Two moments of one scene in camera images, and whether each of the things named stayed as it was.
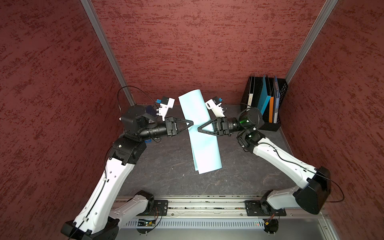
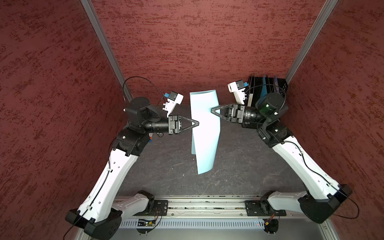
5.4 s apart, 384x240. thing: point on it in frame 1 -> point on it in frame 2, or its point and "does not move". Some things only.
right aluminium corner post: [329, 5] does not move
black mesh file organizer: [257, 84] does not move
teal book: [264, 98] does not move
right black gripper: [221, 126] -> [238, 112]
